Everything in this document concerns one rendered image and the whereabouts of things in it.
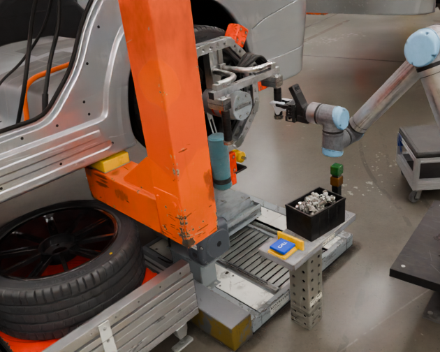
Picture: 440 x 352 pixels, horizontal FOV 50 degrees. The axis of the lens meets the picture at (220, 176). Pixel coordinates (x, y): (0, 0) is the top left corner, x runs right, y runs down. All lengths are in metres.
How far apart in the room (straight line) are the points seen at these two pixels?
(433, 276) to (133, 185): 1.21
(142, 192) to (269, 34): 1.22
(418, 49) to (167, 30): 0.83
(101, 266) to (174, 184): 0.42
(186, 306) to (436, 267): 1.01
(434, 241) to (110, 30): 1.59
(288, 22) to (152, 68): 1.41
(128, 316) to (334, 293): 0.99
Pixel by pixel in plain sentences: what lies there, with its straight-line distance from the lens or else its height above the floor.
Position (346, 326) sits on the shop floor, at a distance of 2.20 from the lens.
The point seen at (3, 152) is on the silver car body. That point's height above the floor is 0.92.
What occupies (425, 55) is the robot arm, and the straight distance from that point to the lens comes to 1.75.
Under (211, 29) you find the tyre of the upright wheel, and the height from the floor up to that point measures 1.15.
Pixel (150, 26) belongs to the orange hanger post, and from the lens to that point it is 1.48.
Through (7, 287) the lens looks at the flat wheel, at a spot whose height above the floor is 0.50.
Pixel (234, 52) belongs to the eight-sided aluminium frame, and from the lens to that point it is 2.27.
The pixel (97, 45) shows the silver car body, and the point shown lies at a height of 1.20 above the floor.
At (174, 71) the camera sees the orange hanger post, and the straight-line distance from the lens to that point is 1.54.
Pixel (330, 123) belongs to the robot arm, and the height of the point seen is 0.80.
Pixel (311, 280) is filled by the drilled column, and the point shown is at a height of 0.26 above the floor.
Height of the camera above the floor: 1.55
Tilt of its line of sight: 27 degrees down
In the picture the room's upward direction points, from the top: 7 degrees counter-clockwise
